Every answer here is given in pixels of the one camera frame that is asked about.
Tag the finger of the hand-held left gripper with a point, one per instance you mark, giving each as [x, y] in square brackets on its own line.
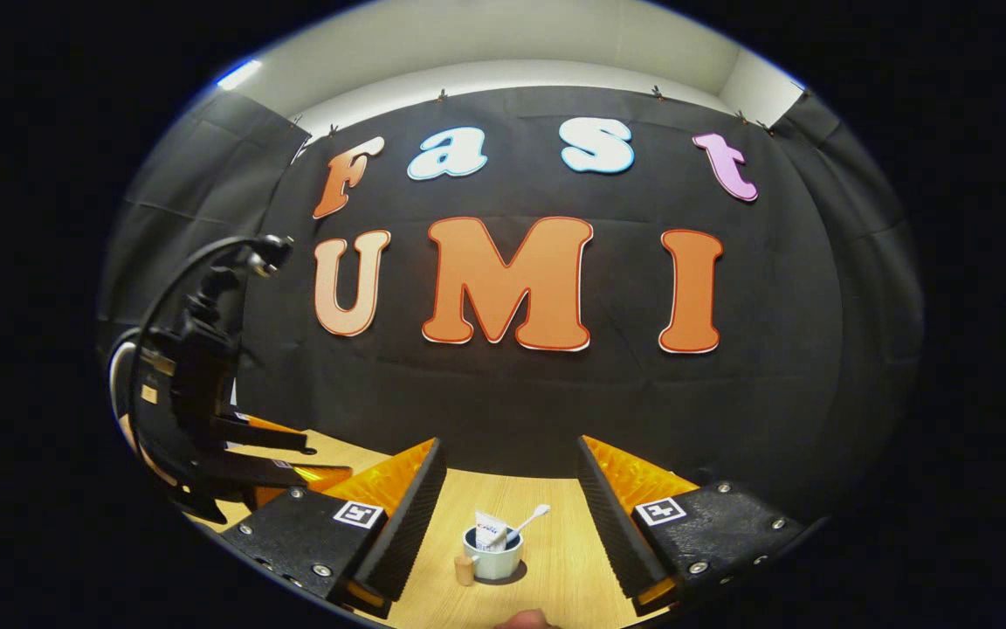
[267, 434]
[267, 476]

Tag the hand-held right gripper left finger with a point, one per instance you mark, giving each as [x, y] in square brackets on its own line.
[403, 533]

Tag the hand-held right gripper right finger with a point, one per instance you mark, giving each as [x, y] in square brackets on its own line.
[621, 533]

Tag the light blue toothbrush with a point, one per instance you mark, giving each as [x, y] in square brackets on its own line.
[538, 511]

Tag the white toothpaste tube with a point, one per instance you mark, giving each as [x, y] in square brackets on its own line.
[490, 528]

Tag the dark brown round coaster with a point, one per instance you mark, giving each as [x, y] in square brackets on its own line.
[520, 574]

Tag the wooden desktop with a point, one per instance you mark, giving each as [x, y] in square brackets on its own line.
[555, 559]

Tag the black backdrop cloth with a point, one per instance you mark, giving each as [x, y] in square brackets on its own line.
[512, 411]

